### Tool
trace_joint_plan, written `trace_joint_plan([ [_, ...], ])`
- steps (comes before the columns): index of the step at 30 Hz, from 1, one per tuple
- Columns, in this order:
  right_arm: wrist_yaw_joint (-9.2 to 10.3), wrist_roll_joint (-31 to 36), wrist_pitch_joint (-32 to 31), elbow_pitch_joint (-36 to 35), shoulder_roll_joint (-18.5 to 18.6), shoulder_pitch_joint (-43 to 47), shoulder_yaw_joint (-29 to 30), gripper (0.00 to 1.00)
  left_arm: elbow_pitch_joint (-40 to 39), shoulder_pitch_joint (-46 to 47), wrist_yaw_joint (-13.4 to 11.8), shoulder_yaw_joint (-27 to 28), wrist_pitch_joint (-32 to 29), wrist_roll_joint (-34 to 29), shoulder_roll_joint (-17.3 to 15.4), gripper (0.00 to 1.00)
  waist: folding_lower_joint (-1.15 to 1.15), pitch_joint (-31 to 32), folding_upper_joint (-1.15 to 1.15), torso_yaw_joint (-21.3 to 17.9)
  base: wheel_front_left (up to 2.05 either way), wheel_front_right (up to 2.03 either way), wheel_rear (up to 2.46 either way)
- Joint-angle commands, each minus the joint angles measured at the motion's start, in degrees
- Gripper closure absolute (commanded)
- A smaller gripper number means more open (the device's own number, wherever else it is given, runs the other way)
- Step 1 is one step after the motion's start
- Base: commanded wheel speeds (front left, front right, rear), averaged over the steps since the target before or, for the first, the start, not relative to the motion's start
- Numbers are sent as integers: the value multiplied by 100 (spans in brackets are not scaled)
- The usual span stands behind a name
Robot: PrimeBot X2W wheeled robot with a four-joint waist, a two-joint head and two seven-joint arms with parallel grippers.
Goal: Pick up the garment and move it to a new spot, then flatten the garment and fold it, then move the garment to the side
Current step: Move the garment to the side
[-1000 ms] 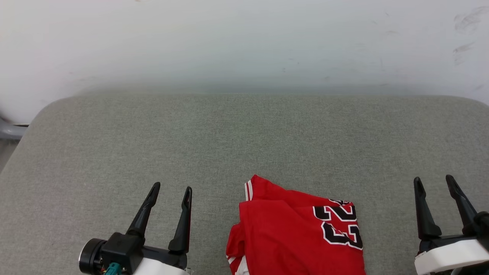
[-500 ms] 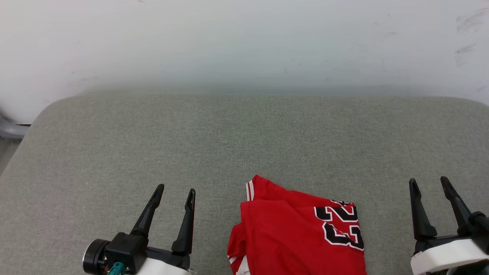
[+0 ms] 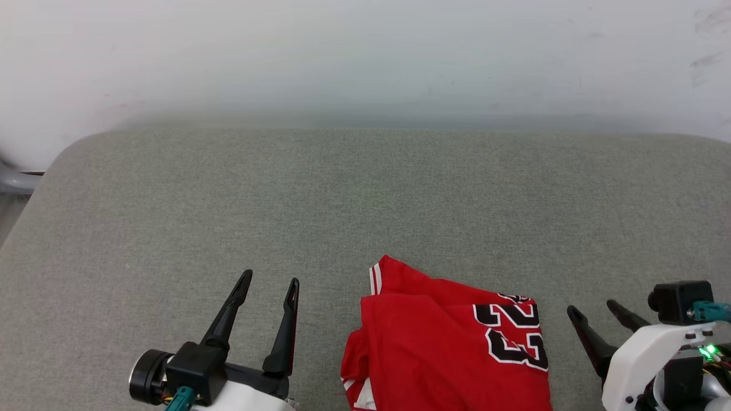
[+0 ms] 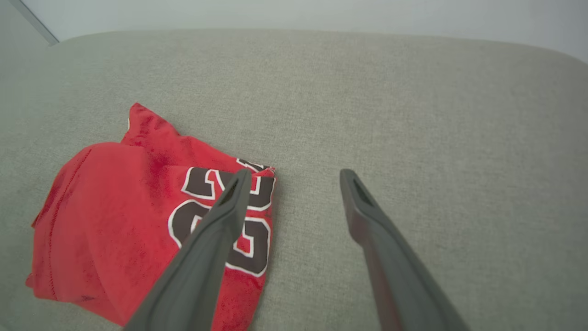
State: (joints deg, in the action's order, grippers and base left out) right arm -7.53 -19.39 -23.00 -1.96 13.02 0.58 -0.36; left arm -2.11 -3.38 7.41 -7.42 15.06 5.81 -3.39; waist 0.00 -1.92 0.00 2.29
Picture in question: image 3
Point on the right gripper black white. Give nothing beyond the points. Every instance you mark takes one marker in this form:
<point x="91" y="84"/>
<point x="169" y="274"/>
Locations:
<point x="639" y="365"/>

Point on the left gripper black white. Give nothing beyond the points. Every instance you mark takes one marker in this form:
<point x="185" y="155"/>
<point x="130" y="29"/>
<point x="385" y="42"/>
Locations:
<point x="200" y="365"/>

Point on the red basketball jersey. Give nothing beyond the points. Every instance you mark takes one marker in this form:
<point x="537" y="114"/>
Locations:
<point x="434" y="354"/>

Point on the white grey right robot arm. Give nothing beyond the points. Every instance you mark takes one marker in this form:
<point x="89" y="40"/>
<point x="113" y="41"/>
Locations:
<point x="685" y="379"/>

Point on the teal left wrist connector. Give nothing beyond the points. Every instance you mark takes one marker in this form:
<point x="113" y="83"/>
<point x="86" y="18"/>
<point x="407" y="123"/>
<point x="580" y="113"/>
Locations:
<point x="181" y="399"/>

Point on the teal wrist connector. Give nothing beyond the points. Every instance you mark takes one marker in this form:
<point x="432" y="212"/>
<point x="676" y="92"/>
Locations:
<point x="711" y="311"/>
<point x="181" y="399"/>

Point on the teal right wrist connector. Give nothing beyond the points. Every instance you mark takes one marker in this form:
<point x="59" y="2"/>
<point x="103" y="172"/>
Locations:
<point x="711" y="311"/>

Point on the grey curved pipe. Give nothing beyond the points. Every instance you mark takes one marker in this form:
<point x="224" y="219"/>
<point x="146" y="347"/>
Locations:
<point x="17" y="181"/>

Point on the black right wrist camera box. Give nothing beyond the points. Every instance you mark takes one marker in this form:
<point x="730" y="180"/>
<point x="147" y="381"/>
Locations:
<point x="677" y="302"/>

